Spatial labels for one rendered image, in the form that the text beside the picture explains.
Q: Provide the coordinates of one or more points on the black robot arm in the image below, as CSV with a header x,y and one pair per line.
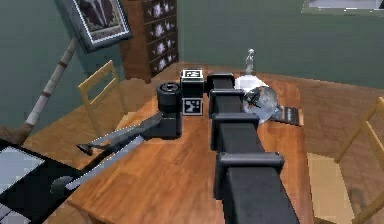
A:
x,y
253,186

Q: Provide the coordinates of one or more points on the white pole with brown bands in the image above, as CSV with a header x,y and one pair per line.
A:
x,y
50,86

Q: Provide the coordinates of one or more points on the light wooden chair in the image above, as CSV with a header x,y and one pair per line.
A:
x,y
330,190
100,100

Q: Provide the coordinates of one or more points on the dark framed wall picture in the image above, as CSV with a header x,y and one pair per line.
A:
x,y
96,20

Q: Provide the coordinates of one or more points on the silver glass bowl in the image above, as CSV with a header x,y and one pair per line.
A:
x,y
263,103

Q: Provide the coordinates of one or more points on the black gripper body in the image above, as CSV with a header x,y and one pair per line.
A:
x,y
169,110

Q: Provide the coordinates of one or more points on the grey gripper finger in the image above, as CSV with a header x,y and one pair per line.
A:
x,y
126,133
100,166

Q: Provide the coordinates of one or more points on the black remote control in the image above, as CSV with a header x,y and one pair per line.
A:
x,y
289,115

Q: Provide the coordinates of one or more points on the brown wooden table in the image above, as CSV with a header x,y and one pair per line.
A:
x,y
160,173

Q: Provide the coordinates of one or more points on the brown cupboard with patterned doors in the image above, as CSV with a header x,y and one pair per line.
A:
x,y
146,36

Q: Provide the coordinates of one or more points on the black laptop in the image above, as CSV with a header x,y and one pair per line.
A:
x,y
30,186

